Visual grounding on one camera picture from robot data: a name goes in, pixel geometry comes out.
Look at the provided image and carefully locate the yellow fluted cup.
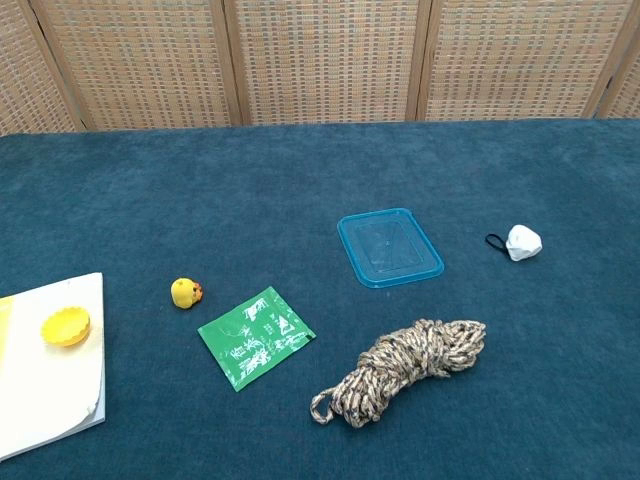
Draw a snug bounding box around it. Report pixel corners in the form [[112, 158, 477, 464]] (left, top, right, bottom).
[[40, 307, 93, 348]]

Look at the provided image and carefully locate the white foam board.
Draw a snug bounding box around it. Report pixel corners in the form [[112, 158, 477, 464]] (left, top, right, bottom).
[[0, 272, 107, 462]]

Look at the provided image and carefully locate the white pouch with black loop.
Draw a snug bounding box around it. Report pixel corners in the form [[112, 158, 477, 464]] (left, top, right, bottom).
[[484, 224, 544, 262]]

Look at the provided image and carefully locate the green foil sachet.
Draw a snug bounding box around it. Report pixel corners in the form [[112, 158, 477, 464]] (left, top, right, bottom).
[[197, 285, 317, 393]]

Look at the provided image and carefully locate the blue table cloth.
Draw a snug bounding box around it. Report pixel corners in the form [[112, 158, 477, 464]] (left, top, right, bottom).
[[0, 117, 640, 480]]

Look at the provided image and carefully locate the woven folding screen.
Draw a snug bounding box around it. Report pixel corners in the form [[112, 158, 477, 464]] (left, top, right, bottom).
[[0, 0, 640, 136]]

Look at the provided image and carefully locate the beige braided rope bundle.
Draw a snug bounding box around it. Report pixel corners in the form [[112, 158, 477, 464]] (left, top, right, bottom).
[[309, 318, 487, 431]]

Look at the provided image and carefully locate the blue clear plastic lid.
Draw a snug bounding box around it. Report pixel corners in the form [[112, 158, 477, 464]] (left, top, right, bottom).
[[336, 207, 445, 290]]

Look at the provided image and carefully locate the yellow rubber duck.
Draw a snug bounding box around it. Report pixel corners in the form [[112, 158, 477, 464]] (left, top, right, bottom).
[[170, 277, 205, 311]]

